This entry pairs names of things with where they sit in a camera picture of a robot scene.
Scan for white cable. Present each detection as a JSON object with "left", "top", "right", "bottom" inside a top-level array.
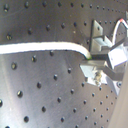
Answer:
[{"left": 0, "top": 40, "right": 93, "bottom": 60}]

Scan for red and white wires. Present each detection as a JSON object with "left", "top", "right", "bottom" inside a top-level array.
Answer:
[{"left": 111, "top": 18, "right": 128, "bottom": 46}]

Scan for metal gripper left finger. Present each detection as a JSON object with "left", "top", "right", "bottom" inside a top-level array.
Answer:
[{"left": 80, "top": 60, "right": 123, "bottom": 85}]

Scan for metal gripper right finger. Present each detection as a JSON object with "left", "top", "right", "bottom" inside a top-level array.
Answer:
[{"left": 90, "top": 36, "right": 112, "bottom": 54}]

